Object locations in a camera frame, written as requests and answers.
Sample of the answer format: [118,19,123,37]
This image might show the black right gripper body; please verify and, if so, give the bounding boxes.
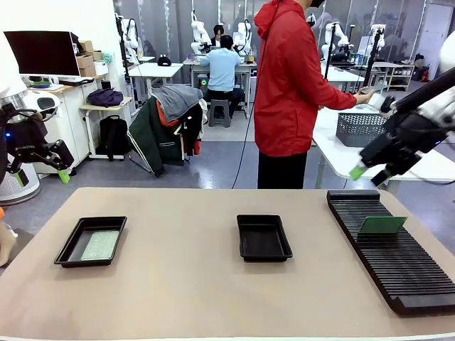
[385,109,451,166]

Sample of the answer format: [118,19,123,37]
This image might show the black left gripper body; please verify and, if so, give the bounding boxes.
[5,119,49,165]

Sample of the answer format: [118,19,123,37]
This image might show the green perforated circuit board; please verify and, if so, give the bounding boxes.
[357,215,408,235]
[80,229,121,262]

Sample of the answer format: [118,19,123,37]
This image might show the grey board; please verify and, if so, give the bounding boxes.
[356,83,388,97]

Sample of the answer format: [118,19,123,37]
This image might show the black plastic ESD tray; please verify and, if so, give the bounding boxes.
[53,215,128,269]
[236,214,294,263]

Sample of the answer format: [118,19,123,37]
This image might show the white air purifier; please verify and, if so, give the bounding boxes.
[0,166,41,206]

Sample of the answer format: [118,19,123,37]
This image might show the grey mesh basket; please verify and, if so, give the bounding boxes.
[336,112,390,147]

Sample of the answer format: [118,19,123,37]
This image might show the large white table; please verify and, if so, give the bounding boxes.
[312,105,455,184]

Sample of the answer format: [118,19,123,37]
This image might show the black backpack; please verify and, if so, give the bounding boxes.
[99,115,132,161]

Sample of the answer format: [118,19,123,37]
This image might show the wooden shelf unit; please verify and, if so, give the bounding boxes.
[385,62,416,92]

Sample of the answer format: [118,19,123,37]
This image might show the purple bag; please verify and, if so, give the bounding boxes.
[87,88,124,108]

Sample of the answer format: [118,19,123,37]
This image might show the black keyboard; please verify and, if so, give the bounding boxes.
[58,77,95,87]

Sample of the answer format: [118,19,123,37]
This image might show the small white side table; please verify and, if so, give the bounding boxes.
[78,96,134,160]

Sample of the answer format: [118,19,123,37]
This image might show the white work table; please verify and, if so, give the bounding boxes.
[319,65,367,93]
[127,63,184,107]

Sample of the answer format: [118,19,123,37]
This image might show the black tripod pole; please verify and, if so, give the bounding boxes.
[321,21,338,81]
[364,27,385,88]

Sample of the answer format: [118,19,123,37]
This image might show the black computer monitor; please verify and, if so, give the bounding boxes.
[4,31,81,77]

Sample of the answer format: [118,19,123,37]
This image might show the dark green jacket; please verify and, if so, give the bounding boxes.
[127,95,186,178]

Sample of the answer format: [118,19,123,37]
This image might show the grey door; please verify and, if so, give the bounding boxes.
[421,3,455,85]

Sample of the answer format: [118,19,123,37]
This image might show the black slotted board rack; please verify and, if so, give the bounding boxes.
[326,190,455,316]

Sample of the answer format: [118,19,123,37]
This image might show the person in red jacket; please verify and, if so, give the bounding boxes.
[254,0,358,190]

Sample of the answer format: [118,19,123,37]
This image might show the grey hooded jacket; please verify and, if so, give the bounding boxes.
[152,84,204,124]

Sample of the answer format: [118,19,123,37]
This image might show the black jacket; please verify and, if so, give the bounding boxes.
[176,102,204,157]

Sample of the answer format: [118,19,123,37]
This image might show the black computer tower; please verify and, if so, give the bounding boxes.
[197,73,210,97]

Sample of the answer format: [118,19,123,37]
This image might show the grey workbench desk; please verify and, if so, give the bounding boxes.
[183,58,257,107]

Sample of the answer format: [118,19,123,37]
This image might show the grey plastic stool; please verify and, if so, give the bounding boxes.
[208,99,232,128]

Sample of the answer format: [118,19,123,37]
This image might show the seated person blue shirt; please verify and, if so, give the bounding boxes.
[200,34,247,120]

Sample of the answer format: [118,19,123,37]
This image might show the right arm black cable sleeve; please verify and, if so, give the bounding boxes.
[390,67,455,114]

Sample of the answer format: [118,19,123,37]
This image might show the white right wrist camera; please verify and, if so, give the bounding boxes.
[368,94,396,115]

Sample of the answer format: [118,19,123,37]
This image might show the thin black hanging cable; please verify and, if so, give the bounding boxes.
[232,106,257,189]

